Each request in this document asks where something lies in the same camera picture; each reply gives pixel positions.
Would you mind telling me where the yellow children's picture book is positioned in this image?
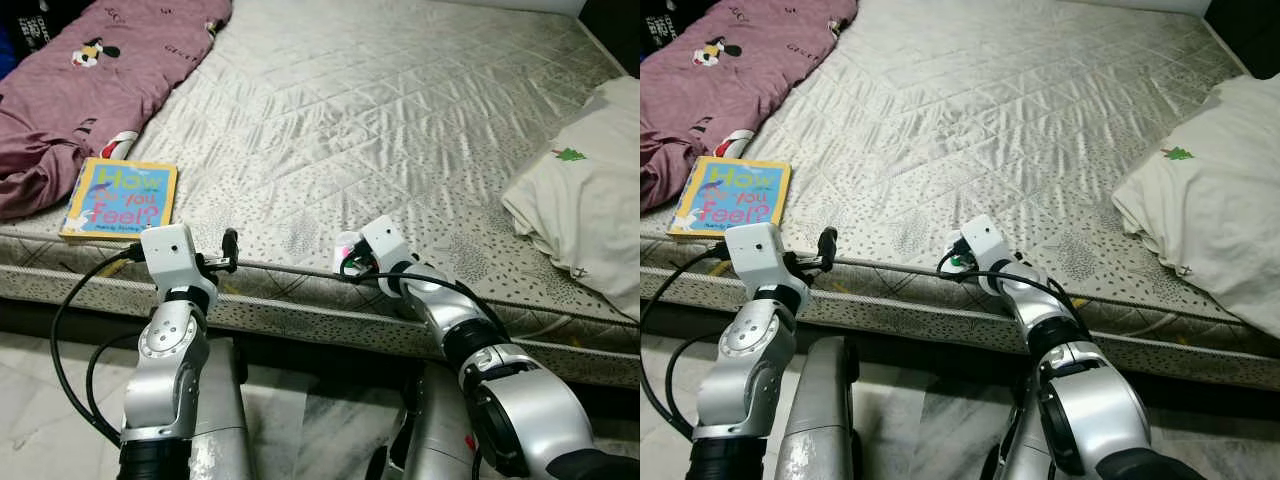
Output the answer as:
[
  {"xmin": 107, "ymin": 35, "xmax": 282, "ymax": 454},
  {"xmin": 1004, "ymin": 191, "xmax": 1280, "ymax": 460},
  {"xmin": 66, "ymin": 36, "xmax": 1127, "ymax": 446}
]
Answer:
[
  {"xmin": 58, "ymin": 157, "xmax": 179, "ymax": 244},
  {"xmin": 667, "ymin": 155, "xmax": 792, "ymax": 244}
]

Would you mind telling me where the black bed base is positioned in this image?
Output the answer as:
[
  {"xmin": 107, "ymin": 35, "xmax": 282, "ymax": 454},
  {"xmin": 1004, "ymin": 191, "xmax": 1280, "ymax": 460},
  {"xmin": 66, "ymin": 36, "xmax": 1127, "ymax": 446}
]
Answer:
[
  {"xmin": 0, "ymin": 298, "xmax": 641, "ymax": 421},
  {"xmin": 640, "ymin": 298, "xmax": 1280, "ymax": 421}
]

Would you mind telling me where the quilted grey mattress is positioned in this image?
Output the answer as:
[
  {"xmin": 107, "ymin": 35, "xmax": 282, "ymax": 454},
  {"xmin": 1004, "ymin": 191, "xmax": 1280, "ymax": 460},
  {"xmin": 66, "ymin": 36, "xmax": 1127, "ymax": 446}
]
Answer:
[
  {"xmin": 0, "ymin": 0, "xmax": 641, "ymax": 389},
  {"xmin": 640, "ymin": 0, "xmax": 1280, "ymax": 393}
]

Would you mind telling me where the silver left robot leg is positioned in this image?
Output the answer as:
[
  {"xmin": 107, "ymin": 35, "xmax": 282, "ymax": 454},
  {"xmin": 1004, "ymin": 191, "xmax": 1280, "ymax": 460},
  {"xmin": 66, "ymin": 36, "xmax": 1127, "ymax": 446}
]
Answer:
[
  {"xmin": 188, "ymin": 337, "xmax": 259, "ymax": 480},
  {"xmin": 776, "ymin": 335, "xmax": 865, "ymax": 480}
]

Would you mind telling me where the silver robot leg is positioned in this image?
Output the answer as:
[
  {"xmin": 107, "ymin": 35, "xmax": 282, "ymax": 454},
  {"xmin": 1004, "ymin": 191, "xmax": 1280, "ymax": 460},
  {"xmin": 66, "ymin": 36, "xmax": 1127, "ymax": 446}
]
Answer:
[
  {"xmin": 980, "ymin": 400, "xmax": 1046, "ymax": 480},
  {"xmin": 776, "ymin": 335, "xmax": 865, "ymax": 480},
  {"xmin": 365, "ymin": 360, "xmax": 481, "ymax": 480},
  {"xmin": 188, "ymin": 337, "xmax": 259, "ymax": 480}
]

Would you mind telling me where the silver right robot leg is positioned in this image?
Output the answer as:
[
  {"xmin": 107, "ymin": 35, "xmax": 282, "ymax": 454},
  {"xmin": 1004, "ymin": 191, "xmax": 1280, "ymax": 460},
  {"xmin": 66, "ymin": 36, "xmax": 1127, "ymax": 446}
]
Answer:
[
  {"xmin": 980, "ymin": 400, "xmax": 1046, "ymax": 480},
  {"xmin": 365, "ymin": 360, "xmax": 481, "ymax": 480}
]

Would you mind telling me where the mauve cartoon print blanket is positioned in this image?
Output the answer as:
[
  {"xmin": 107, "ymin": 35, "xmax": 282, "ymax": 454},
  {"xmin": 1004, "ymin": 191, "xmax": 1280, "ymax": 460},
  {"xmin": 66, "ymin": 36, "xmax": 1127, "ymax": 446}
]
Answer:
[
  {"xmin": 640, "ymin": 0, "xmax": 859, "ymax": 213},
  {"xmin": 0, "ymin": 0, "xmax": 233, "ymax": 221}
]

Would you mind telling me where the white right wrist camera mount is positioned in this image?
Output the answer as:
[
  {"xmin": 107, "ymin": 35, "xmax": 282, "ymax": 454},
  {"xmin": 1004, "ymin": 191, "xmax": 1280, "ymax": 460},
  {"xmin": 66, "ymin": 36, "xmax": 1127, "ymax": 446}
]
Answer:
[
  {"xmin": 958, "ymin": 214, "xmax": 1011, "ymax": 291},
  {"xmin": 358, "ymin": 215, "xmax": 409, "ymax": 283}
]

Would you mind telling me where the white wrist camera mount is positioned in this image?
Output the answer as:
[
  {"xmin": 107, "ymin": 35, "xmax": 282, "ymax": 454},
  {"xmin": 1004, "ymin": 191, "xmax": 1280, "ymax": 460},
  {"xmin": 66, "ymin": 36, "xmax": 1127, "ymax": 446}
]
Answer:
[
  {"xmin": 724, "ymin": 221, "xmax": 793, "ymax": 293},
  {"xmin": 358, "ymin": 215, "xmax": 409, "ymax": 283},
  {"xmin": 140, "ymin": 224, "xmax": 208, "ymax": 293},
  {"xmin": 958, "ymin": 214, "xmax": 1011, "ymax": 291}
]

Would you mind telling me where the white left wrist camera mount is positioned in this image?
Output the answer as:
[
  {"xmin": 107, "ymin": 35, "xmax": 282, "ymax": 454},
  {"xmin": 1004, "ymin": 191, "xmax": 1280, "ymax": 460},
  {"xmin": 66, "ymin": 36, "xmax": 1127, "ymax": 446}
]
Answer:
[
  {"xmin": 724, "ymin": 221, "xmax": 793, "ymax": 293},
  {"xmin": 140, "ymin": 224, "xmax": 208, "ymax": 293}
]

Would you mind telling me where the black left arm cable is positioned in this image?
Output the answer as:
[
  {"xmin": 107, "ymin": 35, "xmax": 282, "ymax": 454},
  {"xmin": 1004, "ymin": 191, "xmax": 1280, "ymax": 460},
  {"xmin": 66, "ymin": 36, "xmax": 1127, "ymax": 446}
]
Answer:
[
  {"xmin": 640, "ymin": 245, "xmax": 736, "ymax": 441},
  {"xmin": 50, "ymin": 245, "xmax": 151, "ymax": 449}
]

